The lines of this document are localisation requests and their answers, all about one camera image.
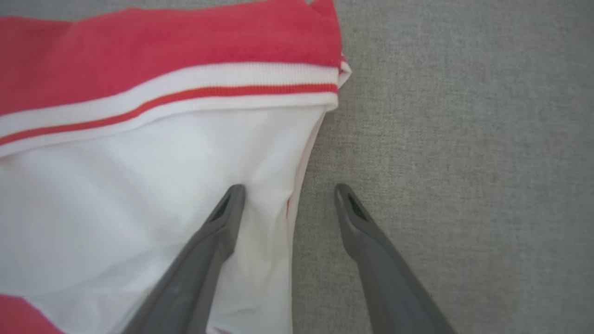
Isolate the grey fabric sofa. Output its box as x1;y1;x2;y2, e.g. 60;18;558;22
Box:
0;0;594;334

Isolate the red white basketball jersey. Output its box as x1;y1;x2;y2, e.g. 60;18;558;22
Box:
0;0;352;334

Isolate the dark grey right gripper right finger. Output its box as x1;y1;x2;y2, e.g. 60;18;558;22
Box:
334;183;458;334

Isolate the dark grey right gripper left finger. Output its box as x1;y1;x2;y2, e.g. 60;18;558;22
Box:
123;184;247;334

